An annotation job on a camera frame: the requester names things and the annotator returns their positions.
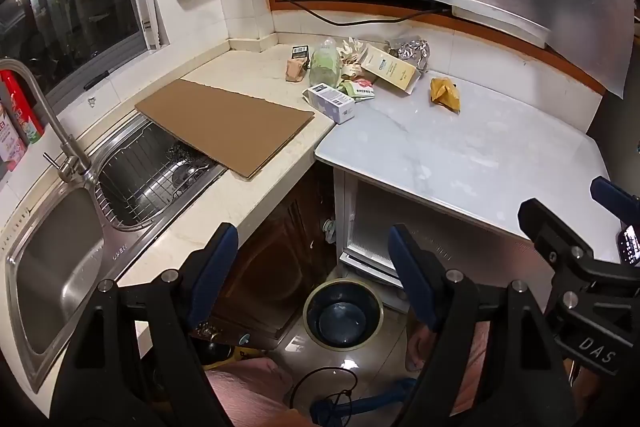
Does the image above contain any brown cardboard sheet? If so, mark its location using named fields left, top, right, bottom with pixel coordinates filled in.
left=135, top=78, right=316, bottom=180

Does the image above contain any green plastic bottle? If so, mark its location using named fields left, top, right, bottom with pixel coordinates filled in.
left=309, top=38, right=344, bottom=88

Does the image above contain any brown paper bag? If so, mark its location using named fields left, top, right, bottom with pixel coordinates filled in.
left=285, top=58, right=310, bottom=83

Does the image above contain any person's leg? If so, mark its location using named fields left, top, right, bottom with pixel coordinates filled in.
left=206, top=356, right=321, bottom=427
left=406, top=319, right=581, bottom=427

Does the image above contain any thin black cable loop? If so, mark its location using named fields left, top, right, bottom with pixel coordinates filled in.
left=289, top=366, right=359, bottom=427

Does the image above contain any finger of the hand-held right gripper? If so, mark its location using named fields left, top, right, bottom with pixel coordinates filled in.
left=517, top=198, right=597, bottom=277
left=590, top=176, right=640, bottom=228

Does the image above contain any red labelled bottle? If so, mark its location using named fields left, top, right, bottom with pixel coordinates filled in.
left=0, top=69, right=46, bottom=172

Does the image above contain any wire dish rack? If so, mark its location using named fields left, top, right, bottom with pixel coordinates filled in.
left=95, top=122, right=226, bottom=228

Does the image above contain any white paper wrapper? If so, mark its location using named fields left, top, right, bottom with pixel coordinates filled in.
left=336, top=37, right=374, bottom=78

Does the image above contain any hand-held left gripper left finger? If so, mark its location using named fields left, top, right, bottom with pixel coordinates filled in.
left=50, top=222, right=241, bottom=427

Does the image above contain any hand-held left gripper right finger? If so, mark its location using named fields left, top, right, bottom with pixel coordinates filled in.
left=387, top=223, right=586, bottom=427

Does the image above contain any yellow wrapper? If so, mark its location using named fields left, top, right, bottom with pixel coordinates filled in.
left=429, top=77, right=462, bottom=113

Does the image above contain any beige carton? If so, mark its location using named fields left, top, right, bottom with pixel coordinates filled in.
left=360, top=44, right=424, bottom=96

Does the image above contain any stainless steel sink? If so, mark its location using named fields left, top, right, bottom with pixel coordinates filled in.
left=5, top=112, right=228, bottom=395

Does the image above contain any person's left leg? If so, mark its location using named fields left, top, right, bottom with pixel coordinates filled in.
left=206, top=356, right=321, bottom=427

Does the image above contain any green snack packet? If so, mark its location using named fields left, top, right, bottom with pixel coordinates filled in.
left=337, top=77, right=377, bottom=100

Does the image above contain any steel faucet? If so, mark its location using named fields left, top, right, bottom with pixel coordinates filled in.
left=0, top=58, right=95, bottom=186

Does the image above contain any round dark waste bin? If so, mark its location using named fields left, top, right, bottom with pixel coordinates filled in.
left=302, top=279, right=385, bottom=353

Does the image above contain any blue tube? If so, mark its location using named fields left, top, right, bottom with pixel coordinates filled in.
left=310, top=378, right=420, bottom=427

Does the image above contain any white cabinet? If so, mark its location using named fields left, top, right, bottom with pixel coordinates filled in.
left=332, top=168, right=532, bottom=304

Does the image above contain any steel wool scrubber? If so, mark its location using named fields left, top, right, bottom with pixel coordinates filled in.
left=167, top=145, right=197, bottom=164

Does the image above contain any brown wooden trim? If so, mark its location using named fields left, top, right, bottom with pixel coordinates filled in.
left=266, top=0, right=608, bottom=96

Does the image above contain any white plastic wall rack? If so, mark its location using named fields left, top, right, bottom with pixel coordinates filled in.
left=132, top=0, right=162, bottom=52

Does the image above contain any foil wrapper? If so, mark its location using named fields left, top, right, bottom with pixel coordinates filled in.
left=387, top=35, right=431, bottom=73

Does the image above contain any black power cable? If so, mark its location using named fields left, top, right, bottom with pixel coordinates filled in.
left=282, top=0, right=453, bottom=28

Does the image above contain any person's right leg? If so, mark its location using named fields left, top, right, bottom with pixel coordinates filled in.
left=406, top=319, right=581, bottom=427

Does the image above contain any grey framed window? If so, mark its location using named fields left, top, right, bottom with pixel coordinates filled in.
left=0, top=0, right=151, bottom=108

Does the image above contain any brown wooden cabinet door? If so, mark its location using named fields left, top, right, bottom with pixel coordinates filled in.
left=205, top=166, right=342, bottom=354

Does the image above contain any white and blue box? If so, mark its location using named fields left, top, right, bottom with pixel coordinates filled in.
left=302, top=83, right=356, bottom=125

